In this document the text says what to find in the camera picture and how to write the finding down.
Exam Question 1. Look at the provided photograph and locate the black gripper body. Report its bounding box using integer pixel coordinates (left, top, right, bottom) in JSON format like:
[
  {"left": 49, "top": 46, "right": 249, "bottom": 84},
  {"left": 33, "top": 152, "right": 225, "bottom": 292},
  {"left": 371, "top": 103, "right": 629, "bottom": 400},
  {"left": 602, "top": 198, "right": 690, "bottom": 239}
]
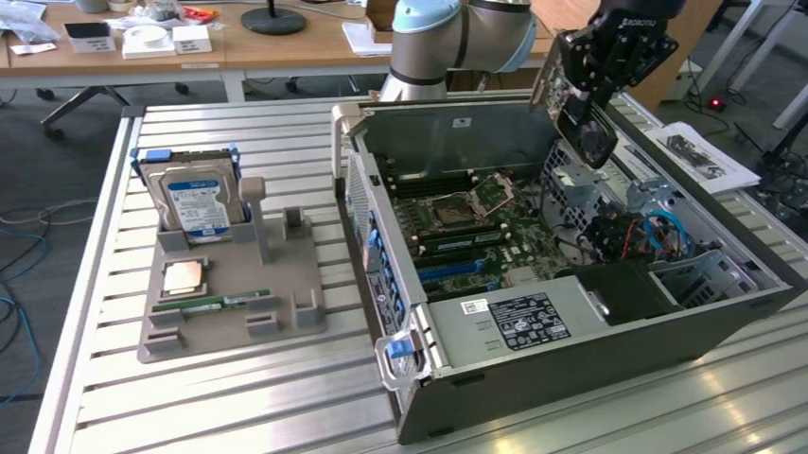
[{"left": 588, "top": 0, "right": 687, "bottom": 54}]

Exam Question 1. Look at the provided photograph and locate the graphics card with beige bracket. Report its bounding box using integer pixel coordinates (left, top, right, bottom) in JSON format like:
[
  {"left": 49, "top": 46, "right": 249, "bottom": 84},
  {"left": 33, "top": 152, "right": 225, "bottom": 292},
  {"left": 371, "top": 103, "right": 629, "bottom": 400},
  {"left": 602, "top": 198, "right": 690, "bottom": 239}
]
[{"left": 531, "top": 31, "right": 618, "bottom": 170}]

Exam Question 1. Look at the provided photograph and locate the wooden cabinet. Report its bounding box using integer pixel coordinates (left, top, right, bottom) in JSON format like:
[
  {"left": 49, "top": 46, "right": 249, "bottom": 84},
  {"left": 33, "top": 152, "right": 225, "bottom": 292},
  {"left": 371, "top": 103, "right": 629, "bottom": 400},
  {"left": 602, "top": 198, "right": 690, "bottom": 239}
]
[{"left": 526, "top": 0, "right": 726, "bottom": 111}]

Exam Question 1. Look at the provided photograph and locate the printed paper stack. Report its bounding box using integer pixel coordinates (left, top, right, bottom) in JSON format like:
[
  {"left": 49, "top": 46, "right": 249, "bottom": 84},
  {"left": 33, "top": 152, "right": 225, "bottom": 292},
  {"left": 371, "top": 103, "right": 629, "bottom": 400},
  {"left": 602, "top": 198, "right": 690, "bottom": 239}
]
[{"left": 617, "top": 121, "right": 762, "bottom": 196}]

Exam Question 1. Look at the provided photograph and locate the black stand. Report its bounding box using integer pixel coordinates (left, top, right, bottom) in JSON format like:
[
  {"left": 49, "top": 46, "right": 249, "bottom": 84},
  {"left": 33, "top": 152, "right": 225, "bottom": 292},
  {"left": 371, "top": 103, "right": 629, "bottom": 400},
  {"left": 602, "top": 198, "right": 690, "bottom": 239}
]
[{"left": 753, "top": 94, "right": 808, "bottom": 214}]

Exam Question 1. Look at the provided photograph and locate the perforated metal drive cage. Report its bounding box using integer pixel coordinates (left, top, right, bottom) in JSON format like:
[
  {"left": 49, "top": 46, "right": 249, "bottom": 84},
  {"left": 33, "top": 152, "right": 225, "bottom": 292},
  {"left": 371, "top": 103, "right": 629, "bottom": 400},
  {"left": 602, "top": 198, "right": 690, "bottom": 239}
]
[{"left": 540, "top": 139, "right": 633, "bottom": 223}]

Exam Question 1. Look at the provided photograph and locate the socket cover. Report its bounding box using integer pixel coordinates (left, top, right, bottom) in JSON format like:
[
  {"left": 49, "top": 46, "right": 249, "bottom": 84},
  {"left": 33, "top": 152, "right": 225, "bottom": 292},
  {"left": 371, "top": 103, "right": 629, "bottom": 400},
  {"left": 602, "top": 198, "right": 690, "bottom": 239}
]
[{"left": 470, "top": 170, "right": 518, "bottom": 219}]

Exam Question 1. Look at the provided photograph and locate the cardboard box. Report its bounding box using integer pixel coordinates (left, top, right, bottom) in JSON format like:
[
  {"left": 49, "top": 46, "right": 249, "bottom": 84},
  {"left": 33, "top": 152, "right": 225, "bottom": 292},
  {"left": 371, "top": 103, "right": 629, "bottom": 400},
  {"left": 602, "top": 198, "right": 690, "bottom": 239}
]
[{"left": 364, "top": 0, "right": 404, "bottom": 33}]

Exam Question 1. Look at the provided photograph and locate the white paper stack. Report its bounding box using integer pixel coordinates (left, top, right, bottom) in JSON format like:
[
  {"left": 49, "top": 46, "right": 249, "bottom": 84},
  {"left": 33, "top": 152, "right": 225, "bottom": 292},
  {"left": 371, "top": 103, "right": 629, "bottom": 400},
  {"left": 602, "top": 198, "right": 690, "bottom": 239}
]
[{"left": 340, "top": 21, "right": 396, "bottom": 59}]

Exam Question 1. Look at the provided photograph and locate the CPU socket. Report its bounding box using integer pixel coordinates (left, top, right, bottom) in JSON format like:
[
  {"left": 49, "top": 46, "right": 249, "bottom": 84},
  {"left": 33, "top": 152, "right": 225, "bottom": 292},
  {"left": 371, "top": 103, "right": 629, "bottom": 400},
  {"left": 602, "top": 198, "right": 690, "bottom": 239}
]
[{"left": 423, "top": 191, "right": 492, "bottom": 234}]

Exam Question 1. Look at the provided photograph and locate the green motherboard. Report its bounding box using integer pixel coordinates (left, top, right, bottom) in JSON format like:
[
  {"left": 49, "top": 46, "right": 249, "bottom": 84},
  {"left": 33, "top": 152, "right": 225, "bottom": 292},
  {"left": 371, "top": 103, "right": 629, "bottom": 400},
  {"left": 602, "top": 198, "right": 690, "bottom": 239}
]
[{"left": 377, "top": 158, "right": 586, "bottom": 304}]

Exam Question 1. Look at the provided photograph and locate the dark green RAM stick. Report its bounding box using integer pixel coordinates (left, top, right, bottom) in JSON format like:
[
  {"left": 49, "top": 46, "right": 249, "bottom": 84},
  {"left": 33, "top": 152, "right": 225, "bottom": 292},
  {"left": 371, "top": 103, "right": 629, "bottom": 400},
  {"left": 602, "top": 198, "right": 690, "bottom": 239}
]
[{"left": 419, "top": 230, "right": 508, "bottom": 253}]

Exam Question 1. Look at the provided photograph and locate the silver disk bay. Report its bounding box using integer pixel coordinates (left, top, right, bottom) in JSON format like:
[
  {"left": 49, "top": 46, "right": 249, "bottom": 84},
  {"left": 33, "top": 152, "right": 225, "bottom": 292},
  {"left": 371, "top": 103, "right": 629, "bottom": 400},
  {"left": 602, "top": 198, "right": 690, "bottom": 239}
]
[{"left": 647, "top": 249, "right": 758, "bottom": 309}]

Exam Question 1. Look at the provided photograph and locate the blue expansion slot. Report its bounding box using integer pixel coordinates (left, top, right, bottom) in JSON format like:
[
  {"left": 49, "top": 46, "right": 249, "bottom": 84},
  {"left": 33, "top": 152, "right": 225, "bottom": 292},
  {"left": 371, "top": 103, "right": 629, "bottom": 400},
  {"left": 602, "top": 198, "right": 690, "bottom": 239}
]
[{"left": 416, "top": 256, "right": 488, "bottom": 281}]

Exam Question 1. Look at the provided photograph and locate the black lamp base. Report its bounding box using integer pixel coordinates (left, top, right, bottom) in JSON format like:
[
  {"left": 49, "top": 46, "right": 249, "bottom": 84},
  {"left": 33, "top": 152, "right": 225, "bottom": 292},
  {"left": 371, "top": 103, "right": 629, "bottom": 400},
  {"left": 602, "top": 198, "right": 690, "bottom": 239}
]
[{"left": 239, "top": 0, "right": 309, "bottom": 36}]

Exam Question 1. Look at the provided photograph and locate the grey power supply unit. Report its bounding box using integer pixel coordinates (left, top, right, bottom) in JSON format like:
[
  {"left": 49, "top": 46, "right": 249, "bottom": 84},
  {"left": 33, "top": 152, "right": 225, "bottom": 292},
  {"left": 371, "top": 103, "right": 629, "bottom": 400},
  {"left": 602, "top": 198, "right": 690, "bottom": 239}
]
[{"left": 427, "top": 276, "right": 611, "bottom": 371}]

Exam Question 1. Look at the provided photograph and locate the red packet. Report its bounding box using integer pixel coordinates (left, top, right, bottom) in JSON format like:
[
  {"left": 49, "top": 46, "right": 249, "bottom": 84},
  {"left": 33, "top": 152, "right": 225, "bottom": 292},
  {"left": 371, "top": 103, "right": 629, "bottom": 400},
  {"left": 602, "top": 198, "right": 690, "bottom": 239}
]
[{"left": 180, "top": 6, "right": 220, "bottom": 26}]

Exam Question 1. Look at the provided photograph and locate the white labelled box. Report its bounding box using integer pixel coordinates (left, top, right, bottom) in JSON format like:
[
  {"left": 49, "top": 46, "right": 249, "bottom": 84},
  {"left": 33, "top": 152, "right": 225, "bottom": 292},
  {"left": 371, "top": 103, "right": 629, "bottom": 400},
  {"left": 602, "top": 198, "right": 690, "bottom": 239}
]
[{"left": 170, "top": 24, "right": 213, "bottom": 56}]

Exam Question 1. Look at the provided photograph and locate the open PC case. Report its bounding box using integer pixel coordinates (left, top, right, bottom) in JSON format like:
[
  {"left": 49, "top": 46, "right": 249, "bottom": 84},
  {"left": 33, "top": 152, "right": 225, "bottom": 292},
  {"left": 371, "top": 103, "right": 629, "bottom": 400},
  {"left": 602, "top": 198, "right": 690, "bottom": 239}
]
[{"left": 331, "top": 83, "right": 795, "bottom": 446}]

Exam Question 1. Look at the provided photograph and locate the clear latch with blue tab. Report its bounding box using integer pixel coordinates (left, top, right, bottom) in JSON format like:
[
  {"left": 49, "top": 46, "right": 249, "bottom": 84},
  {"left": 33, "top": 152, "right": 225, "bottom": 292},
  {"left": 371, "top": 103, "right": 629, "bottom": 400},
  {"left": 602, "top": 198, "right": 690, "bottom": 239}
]
[{"left": 373, "top": 329, "right": 435, "bottom": 392}]

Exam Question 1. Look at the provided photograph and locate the hard disk with blue label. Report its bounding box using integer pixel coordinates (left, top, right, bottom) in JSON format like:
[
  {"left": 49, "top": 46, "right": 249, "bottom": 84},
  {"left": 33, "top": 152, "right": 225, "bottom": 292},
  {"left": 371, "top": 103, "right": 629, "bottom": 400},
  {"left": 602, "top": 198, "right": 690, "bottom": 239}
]
[{"left": 130, "top": 147, "right": 248, "bottom": 245}]

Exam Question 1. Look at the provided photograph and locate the flat white box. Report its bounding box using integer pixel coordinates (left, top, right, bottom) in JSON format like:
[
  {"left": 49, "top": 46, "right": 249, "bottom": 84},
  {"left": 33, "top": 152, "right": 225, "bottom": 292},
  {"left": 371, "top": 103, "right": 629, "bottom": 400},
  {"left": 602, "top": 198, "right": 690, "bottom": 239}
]
[{"left": 120, "top": 38, "right": 178, "bottom": 61}]

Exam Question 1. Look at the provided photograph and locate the white tape roll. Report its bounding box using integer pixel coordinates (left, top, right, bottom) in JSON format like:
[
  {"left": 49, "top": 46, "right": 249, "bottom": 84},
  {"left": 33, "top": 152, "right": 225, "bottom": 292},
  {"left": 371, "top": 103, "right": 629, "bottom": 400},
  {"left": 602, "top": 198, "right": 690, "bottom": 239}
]
[{"left": 122, "top": 26, "right": 168, "bottom": 49}]

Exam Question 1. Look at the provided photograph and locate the grey parts rack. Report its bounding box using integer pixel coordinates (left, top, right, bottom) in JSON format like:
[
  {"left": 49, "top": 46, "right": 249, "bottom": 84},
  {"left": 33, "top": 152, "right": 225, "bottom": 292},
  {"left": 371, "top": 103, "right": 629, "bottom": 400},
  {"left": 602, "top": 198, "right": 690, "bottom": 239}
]
[{"left": 136, "top": 177, "right": 329, "bottom": 365}]

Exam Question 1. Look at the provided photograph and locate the light green RAM stick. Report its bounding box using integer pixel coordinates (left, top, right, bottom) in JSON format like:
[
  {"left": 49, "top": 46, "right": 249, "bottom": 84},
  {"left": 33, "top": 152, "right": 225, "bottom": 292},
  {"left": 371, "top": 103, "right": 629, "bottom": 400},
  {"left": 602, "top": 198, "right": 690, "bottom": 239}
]
[{"left": 150, "top": 288, "right": 272, "bottom": 313}]

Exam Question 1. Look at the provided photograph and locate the CPU chip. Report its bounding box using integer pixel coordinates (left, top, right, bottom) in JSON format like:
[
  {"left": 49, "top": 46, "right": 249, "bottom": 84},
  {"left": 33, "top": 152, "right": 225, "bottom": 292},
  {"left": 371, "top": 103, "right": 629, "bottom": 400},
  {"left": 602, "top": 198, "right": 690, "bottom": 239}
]
[{"left": 161, "top": 262, "right": 207, "bottom": 295}]

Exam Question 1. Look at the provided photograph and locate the black topped white box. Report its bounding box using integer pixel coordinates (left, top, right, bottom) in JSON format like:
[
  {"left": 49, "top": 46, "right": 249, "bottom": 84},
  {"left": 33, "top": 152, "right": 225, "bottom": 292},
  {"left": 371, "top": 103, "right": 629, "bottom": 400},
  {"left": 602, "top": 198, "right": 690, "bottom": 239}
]
[{"left": 61, "top": 21, "right": 118, "bottom": 55}]

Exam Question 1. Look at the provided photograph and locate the wooden desk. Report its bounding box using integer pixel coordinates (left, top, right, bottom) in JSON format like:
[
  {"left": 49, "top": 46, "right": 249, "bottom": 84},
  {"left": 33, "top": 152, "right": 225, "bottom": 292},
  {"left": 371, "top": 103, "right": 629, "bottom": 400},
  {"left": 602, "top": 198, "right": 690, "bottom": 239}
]
[{"left": 0, "top": 0, "right": 572, "bottom": 103}]

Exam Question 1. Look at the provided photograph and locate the clear plastic bag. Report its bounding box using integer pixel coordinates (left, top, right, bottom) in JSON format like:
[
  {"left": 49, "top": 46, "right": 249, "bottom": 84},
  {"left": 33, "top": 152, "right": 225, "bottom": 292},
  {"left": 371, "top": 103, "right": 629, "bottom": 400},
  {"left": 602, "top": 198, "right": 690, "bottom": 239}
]
[{"left": 0, "top": 0, "right": 65, "bottom": 43}]

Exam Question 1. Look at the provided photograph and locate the white table frame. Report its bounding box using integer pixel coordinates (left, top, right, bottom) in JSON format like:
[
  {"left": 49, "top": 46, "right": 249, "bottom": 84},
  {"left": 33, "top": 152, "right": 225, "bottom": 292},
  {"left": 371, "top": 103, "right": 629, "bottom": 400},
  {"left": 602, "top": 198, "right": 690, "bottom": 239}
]
[{"left": 691, "top": 0, "right": 808, "bottom": 130}]

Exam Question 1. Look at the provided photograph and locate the blue wire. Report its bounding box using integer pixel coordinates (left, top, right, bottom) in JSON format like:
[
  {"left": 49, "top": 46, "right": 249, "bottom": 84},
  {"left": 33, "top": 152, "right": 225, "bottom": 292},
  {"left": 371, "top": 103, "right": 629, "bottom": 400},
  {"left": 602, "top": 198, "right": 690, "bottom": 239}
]
[{"left": 641, "top": 209, "right": 697, "bottom": 260}]

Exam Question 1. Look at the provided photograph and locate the white floor cable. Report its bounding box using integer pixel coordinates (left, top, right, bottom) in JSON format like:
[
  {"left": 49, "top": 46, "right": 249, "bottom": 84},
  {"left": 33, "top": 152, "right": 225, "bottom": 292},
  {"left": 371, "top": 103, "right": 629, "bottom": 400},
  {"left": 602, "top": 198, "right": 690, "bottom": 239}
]
[{"left": 0, "top": 197, "right": 97, "bottom": 227}]

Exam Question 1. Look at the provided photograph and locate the blue floor cable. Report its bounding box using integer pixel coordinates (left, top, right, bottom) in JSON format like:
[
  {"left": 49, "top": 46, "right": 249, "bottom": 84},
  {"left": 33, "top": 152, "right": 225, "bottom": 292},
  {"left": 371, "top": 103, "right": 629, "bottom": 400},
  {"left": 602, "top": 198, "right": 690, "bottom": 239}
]
[{"left": 0, "top": 226, "right": 49, "bottom": 408}]

